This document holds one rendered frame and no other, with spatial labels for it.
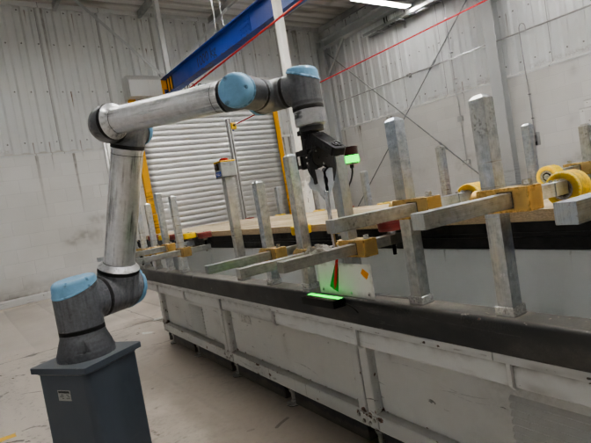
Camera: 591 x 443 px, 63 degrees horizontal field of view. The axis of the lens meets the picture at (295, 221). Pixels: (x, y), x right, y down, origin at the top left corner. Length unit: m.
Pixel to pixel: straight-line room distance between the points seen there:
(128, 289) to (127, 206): 0.31
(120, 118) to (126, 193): 0.32
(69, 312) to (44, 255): 7.35
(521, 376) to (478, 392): 0.43
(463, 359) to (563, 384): 0.24
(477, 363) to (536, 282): 0.25
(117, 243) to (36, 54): 8.01
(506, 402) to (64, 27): 9.36
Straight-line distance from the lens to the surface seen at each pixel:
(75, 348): 1.78
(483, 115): 1.07
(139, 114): 1.52
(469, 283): 1.44
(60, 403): 1.85
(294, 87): 1.38
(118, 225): 1.81
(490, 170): 1.07
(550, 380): 1.16
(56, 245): 9.13
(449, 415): 1.72
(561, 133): 8.94
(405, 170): 1.23
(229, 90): 1.31
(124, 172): 1.77
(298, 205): 1.62
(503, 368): 1.21
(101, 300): 1.80
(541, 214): 1.25
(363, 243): 1.36
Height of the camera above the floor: 1.03
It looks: 3 degrees down
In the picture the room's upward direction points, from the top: 9 degrees counter-clockwise
